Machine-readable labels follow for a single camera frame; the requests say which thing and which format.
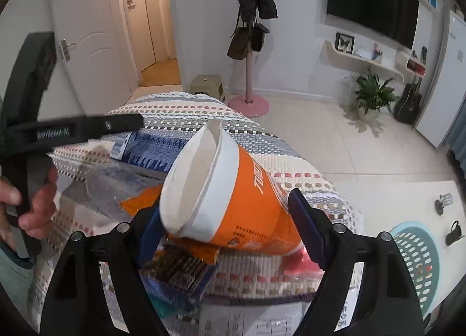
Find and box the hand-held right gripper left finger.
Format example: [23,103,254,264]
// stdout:
[39,204,172,336]

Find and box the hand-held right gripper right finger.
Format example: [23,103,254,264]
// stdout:
[287,188,425,336]

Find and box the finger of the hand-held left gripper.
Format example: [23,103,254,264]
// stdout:
[78,113,144,137]

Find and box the blue snack packet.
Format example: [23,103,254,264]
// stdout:
[109,131,204,180]

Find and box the orange paper cup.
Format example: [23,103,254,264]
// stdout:
[159,118,306,256]

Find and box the light blue plastic basket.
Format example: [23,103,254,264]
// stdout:
[389,221,443,318]

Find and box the person's left hand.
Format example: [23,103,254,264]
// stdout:
[0,166,59,253]

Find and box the red wrapper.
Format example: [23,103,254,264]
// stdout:
[282,249,323,282]

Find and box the orange snack wrapper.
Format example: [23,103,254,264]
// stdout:
[118,184,221,264]

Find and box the blue chocolate box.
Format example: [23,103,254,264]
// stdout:
[140,239,219,313]

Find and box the clear plastic bottle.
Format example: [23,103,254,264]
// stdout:
[84,165,164,216]

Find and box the white door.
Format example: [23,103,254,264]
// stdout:
[49,0,141,103]

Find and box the hallway door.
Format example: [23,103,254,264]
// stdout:
[124,0,157,72]

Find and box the beige stool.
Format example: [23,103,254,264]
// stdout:
[190,74,225,101]

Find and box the striped knit blanket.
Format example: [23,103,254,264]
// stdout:
[27,92,365,336]

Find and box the black phone stand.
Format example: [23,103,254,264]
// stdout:
[434,192,454,216]

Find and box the pink coat rack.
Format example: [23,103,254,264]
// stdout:
[227,12,271,118]

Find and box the brown bag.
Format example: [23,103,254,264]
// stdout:
[227,12,253,61]

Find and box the black mug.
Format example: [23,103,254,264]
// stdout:
[446,220,465,247]

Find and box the green potted plant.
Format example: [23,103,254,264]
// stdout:
[351,68,399,120]

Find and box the black bag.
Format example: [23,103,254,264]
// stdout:
[251,23,271,52]

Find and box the black guitar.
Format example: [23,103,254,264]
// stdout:
[394,77,423,125]

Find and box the framed butterfly picture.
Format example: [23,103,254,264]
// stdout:
[334,32,355,54]

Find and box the red white box shelf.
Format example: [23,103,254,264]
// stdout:
[395,50,427,76]

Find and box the white standing air conditioner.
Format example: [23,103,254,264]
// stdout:
[415,10,466,149]

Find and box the black television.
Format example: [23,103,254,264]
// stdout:
[326,0,420,50]

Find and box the white curved wall shelf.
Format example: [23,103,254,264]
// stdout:
[325,39,405,83]

